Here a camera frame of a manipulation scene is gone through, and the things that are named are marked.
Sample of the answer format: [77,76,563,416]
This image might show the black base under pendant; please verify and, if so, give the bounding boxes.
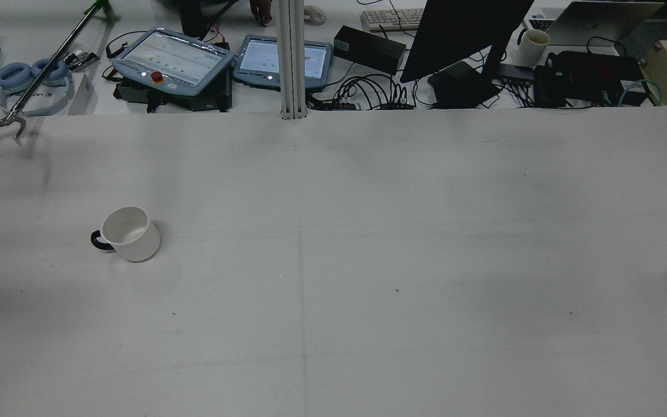
[114,77,233,113]

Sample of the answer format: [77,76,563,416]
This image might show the black electronics box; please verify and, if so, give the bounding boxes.
[534,51,650,108]

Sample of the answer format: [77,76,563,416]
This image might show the white mug with black handle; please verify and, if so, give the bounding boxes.
[90,207,161,263]

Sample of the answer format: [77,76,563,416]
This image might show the silver laptop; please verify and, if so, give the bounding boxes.
[523,1,665,47]

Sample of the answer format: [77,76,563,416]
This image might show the teal cable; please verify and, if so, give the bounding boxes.
[618,79,666,107]

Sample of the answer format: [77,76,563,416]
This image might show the light blue headphones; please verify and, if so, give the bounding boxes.
[0,58,74,116]

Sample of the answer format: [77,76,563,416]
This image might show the white keyboard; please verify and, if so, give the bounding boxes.
[360,8,425,32]

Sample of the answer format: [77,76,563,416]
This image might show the bundle of black cables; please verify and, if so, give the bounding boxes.
[309,72,421,111]

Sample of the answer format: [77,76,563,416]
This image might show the white rectangular box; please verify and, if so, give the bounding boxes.
[67,72,99,116]

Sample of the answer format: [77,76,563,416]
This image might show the white mug with dark rim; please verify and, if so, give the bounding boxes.
[517,29,551,67]

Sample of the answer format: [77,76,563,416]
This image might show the grey-blue teach pendant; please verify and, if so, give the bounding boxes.
[232,35,334,92]

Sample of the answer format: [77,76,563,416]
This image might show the black rectangular box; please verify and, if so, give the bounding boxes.
[333,25,407,75]

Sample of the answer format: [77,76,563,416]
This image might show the metal reacher grabber tool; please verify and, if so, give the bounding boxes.
[0,0,111,157]

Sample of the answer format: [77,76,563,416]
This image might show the black computer monitor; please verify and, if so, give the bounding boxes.
[400,0,535,109]

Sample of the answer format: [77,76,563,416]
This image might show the teach pendant with red button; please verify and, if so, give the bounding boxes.
[111,27,235,97]

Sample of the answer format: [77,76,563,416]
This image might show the aluminium profile post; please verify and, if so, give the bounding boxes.
[277,0,309,120]

